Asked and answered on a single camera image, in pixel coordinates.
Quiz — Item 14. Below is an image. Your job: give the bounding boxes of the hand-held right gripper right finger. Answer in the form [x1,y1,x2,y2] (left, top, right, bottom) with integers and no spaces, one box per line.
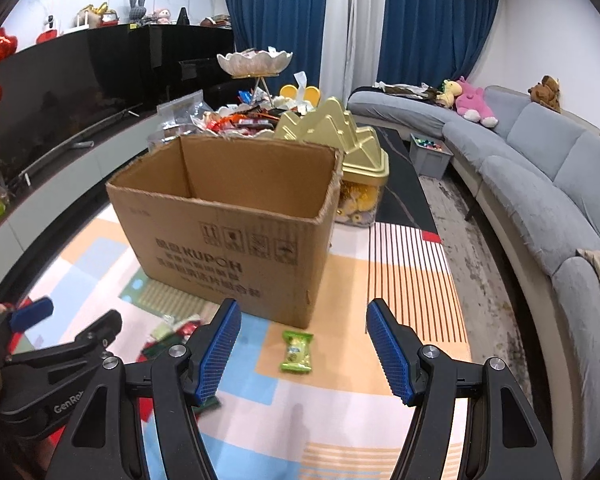
[365,297,561,480]

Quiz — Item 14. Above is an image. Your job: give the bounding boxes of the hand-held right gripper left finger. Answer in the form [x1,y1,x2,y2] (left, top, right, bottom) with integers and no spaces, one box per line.
[45,297,242,480]

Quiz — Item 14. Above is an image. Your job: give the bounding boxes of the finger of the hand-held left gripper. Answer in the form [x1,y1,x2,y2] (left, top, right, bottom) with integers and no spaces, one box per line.
[0,296,56,359]
[5,309,124,362]

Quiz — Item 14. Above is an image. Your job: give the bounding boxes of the green candy packet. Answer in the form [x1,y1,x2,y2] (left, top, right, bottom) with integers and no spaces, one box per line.
[279,329,315,375]

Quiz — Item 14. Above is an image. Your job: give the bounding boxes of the brown cardboard box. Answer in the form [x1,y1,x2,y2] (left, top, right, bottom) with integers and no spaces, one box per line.
[105,134,343,330]

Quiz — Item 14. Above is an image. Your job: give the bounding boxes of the pile of assorted snacks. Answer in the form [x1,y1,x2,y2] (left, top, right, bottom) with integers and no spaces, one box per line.
[190,87,301,138]

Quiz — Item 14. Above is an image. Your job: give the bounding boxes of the red green snack packet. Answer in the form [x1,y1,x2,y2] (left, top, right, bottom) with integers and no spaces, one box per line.
[139,317,203,361]

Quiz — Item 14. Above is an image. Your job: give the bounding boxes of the dark green snack packet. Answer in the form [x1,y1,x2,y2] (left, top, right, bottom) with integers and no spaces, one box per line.
[192,394,224,416]

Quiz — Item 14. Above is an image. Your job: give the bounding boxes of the colourful patchwork tablecloth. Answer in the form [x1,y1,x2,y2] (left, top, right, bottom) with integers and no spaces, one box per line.
[0,205,473,480]

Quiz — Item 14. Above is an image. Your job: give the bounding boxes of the grey patterned rug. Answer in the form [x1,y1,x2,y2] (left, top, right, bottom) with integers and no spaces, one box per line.
[415,160,546,411]

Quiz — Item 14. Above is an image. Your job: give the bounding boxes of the grey television cabinet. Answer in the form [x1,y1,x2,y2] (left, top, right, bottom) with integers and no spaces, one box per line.
[0,87,206,281]

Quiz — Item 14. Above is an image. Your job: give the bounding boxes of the gold-lidded clear snack container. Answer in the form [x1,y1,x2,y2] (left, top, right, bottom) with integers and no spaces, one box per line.
[274,96,391,228]

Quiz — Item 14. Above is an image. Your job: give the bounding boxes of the grey storage bin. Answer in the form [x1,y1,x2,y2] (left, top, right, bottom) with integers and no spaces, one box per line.
[409,132,453,180]

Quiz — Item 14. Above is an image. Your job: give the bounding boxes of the curved black television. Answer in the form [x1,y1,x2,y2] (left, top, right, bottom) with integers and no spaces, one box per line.
[0,30,146,186]

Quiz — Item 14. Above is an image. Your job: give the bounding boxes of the clear plastic bag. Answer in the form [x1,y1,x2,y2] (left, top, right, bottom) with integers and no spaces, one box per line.
[156,100,212,136]

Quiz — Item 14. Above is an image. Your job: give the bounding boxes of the grey curved sofa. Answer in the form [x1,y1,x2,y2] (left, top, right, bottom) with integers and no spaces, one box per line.
[347,84,600,461]

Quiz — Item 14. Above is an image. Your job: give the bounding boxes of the pink plush toy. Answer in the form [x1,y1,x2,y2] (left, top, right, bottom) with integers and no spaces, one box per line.
[454,76,500,128]

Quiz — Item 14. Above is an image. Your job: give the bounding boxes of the brown patterned cloth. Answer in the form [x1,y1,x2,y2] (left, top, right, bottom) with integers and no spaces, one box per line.
[372,80,441,98]

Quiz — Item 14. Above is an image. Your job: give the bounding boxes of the yellow plush toy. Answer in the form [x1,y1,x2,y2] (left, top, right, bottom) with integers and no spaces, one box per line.
[436,79,463,108]

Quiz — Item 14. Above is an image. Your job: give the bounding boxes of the two-tier shell snack stand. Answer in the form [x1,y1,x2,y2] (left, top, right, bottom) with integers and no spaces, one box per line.
[190,49,296,141]

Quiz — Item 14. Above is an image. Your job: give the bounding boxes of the black piano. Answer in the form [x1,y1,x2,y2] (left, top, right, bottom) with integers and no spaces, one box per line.
[130,22,236,111]

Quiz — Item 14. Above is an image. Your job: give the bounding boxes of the brown plush bear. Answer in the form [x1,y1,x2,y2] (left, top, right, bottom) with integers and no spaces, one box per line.
[527,75,563,113]

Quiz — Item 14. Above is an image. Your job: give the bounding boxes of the white sheer curtain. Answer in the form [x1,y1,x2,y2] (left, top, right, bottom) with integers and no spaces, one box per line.
[320,0,391,106]

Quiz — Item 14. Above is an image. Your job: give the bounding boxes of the blue curtain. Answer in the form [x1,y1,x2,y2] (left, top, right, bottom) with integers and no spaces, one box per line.
[220,0,331,96]
[377,0,503,88]

